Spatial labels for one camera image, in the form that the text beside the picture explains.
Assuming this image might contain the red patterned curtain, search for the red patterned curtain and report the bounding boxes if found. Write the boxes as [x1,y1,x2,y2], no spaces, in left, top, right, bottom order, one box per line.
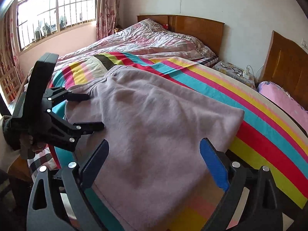
[96,0,120,40]

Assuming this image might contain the cluttered nightstand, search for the cluttered nightstand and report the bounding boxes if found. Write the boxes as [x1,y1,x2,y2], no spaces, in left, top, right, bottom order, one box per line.
[213,61,256,90]

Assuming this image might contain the wooden headboard left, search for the wooden headboard left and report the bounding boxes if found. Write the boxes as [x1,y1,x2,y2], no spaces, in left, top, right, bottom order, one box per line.
[137,15,224,55]

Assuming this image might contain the black gloved left hand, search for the black gloved left hand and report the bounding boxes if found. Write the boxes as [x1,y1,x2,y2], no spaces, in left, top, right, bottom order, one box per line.
[2,116,46,160]

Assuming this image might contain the wooden chair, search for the wooden chair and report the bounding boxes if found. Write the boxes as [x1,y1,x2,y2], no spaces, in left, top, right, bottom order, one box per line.
[1,67,21,104]

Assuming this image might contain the dark wooden headboard right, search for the dark wooden headboard right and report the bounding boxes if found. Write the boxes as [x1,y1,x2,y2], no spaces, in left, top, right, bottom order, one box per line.
[259,31,307,101]

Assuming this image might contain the lilac sweatpants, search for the lilac sweatpants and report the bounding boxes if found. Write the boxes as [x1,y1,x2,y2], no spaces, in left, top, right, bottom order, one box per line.
[65,66,244,230]

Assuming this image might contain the red plaid sheet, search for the red plaid sheet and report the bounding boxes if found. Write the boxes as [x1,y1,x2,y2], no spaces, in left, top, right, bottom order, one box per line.
[27,147,58,182]

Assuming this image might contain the pink floral bedsheet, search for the pink floral bedsheet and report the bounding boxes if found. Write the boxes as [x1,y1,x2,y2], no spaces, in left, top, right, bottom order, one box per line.
[257,81,307,131]

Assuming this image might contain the white wall switch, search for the white wall switch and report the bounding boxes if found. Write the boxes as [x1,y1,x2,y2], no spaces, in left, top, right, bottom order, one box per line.
[301,39,308,49]

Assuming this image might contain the rainbow striped blanket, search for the rainbow striped blanket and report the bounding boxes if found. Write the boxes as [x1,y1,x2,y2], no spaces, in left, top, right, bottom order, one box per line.
[46,51,308,231]

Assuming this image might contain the beige sleeved left forearm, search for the beige sleeved left forearm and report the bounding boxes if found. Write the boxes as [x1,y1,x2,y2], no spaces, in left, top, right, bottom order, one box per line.
[0,116,20,173]

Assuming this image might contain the window with bars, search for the window with bars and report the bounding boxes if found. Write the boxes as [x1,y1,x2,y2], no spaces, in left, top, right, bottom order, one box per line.
[17,0,97,51]

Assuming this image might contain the pink patterned quilt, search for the pink patterned quilt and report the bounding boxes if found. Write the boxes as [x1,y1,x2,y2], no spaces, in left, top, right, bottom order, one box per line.
[54,19,218,73]

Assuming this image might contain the white power strip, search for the white power strip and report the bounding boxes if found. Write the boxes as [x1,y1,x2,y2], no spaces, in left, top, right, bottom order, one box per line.
[243,69,250,79]

